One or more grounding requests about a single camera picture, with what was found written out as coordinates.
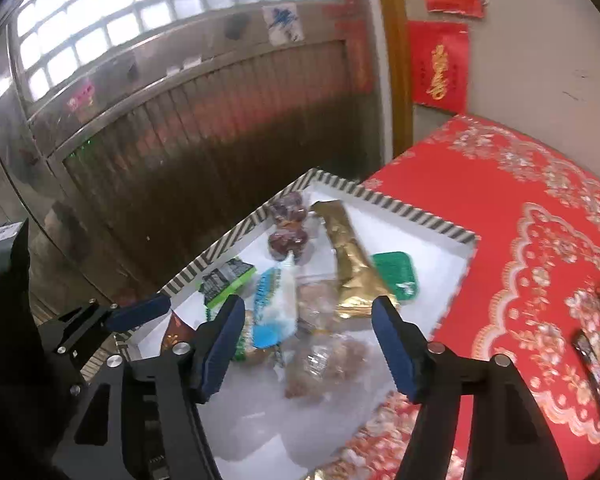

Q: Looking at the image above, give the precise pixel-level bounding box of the black long snack bar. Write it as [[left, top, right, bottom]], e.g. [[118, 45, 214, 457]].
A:
[[571, 330, 600, 413]]

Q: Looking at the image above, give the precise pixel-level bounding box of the green peanut snack bag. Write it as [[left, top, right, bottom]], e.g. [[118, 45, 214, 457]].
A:
[[233, 310, 273, 365]]

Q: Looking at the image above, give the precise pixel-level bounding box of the green black snack packet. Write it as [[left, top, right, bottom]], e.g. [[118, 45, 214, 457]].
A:
[[199, 257, 257, 310]]

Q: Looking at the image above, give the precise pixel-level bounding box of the blue white snack packet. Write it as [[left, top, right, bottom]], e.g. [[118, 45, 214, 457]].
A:
[[252, 252, 298, 349]]

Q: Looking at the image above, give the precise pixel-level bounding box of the clear bag of nuts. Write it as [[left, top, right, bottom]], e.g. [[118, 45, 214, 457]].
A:
[[285, 278, 370, 399]]

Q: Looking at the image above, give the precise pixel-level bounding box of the green lidded plastic container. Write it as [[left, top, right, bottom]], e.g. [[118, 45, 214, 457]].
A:
[[372, 252, 419, 302]]

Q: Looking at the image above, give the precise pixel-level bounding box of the gold foil snack packet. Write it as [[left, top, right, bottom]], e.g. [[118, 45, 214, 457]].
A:
[[311, 200, 399, 320]]

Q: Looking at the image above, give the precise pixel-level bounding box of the bag of red dates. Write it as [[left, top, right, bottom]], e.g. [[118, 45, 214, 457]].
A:
[[268, 191, 309, 263]]

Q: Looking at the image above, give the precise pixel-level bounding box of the red gold snack packet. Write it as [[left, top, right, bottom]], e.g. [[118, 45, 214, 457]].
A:
[[160, 311, 195, 353]]

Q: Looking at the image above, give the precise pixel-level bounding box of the striped white cardboard box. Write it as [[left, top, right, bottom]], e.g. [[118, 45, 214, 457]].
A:
[[114, 167, 481, 480]]

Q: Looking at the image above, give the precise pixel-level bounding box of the red floral tablecloth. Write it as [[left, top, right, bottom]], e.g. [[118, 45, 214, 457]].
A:
[[304, 112, 600, 480]]

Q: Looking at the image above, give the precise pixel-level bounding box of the blue flower sticker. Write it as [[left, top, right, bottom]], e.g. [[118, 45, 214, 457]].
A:
[[262, 2, 306, 47]]

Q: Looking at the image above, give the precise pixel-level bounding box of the lower red wall banner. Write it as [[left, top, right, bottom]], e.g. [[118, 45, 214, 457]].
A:
[[406, 21, 469, 114]]

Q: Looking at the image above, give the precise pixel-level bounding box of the wooden door frame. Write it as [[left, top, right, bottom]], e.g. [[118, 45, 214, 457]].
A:
[[380, 0, 414, 157]]

